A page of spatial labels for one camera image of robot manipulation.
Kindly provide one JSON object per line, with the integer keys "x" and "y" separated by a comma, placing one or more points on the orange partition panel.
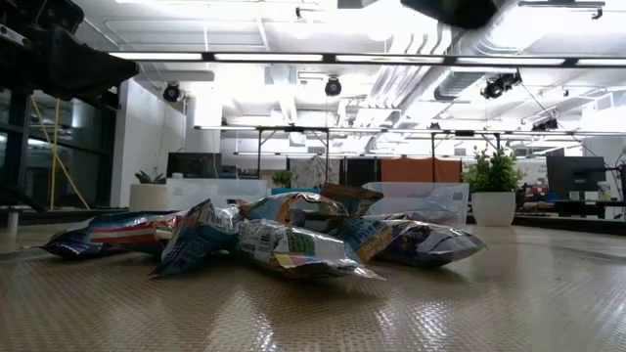
{"x": 420, "y": 169}

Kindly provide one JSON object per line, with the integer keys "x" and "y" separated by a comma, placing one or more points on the white LED light strip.
{"x": 269, "y": 57}
{"x": 601, "y": 62}
{"x": 511, "y": 61}
{"x": 389, "y": 58}
{"x": 156, "y": 56}

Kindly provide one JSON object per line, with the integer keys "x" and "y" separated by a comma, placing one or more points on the black desk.
{"x": 582, "y": 205}

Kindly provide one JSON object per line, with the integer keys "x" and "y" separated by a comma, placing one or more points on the patterned grey curtain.
{"x": 315, "y": 171}

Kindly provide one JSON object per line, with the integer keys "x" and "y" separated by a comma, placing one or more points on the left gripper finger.
{"x": 83, "y": 68}

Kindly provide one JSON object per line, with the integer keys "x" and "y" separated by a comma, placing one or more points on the black computer monitor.
{"x": 574, "y": 173}

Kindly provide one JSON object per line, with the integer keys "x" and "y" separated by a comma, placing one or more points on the clear plastic bin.
{"x": 220, "y": 190}
{"x": 420, "y": 193}

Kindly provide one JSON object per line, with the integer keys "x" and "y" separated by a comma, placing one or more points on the black metal table frame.
{"x": 292, "y": 129}
{"x": 464, "y": 133}

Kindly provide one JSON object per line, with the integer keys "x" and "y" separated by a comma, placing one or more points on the small succulent in white pot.
{"x": 147, "y": 198}

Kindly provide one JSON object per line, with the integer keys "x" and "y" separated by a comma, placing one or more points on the grey-bordered silicone mat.
{"x": 440, "y": 313}

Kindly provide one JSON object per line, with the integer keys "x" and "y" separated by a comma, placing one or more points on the black ceiling spotlight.
{"x": 545, "y": 125}
{"x": 499, "y": 87}
{"x": 171, "y": 92}
{"x": 333, "y": 86}

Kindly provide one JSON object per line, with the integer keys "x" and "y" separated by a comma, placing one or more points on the black partition panel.
{"x": 359, "y": 171}

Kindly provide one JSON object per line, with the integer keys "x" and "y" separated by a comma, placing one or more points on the leafy plant in white pot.
{"x": 494, "y": 195}

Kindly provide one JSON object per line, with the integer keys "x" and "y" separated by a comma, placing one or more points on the teal plastic bin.
{"x": 293, "y": 190}

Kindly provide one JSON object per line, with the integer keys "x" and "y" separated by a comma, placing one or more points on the small green plant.
{"x": 283, "y": 178}

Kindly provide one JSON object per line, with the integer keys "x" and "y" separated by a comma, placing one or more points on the clear jar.
{"x": 604, "y": 190}

